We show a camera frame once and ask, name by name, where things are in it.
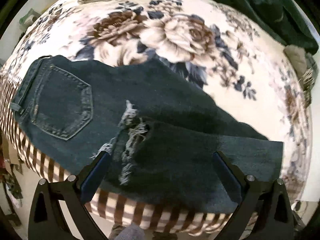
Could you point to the dark green garment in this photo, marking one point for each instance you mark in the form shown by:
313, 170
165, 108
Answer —
260, 7

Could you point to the dark blue ripped jeans pants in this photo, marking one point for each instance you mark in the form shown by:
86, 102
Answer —
160, 120

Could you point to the grey fuzzy cloth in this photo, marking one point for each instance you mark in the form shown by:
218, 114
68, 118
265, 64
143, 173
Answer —
298, 57

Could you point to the floral printed blanket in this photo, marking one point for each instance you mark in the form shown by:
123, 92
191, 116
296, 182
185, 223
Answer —
175, 40

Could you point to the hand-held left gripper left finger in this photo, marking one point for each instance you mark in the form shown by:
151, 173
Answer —
94, 177

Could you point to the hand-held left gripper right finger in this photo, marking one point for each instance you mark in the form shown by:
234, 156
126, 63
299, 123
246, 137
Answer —
228, 175

